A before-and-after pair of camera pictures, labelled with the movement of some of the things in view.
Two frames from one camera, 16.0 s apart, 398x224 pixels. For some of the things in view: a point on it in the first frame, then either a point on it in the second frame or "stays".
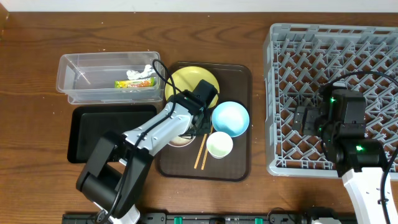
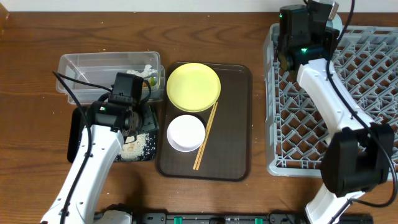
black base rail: [208, 218] stays
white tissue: [134, 74] stays
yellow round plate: [186, 78] stays
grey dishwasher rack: [298, 58] stays
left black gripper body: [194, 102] → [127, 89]
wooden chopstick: [206, 153] → [206, 137]
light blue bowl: [231, 117] → [336, 23]
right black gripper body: [306, 119] → [283, 43]
